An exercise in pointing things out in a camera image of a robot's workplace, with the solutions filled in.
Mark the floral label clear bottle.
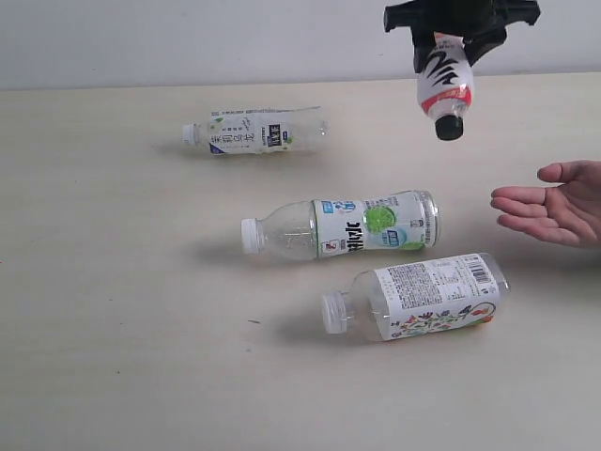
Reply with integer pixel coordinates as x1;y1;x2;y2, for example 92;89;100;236
321;253;510;342

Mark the white label tea bottle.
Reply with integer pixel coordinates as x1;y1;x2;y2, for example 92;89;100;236
182;106;328;155

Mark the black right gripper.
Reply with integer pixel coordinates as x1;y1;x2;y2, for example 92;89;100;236
383;0;540;74

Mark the pink white black-cap bottle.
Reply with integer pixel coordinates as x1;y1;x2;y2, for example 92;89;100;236
417;33;474;141

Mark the person's open hand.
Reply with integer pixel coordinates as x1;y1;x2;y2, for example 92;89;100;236
490;160;600;249

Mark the lime label clear bottle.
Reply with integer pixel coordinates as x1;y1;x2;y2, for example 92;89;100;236
240;190;440;261

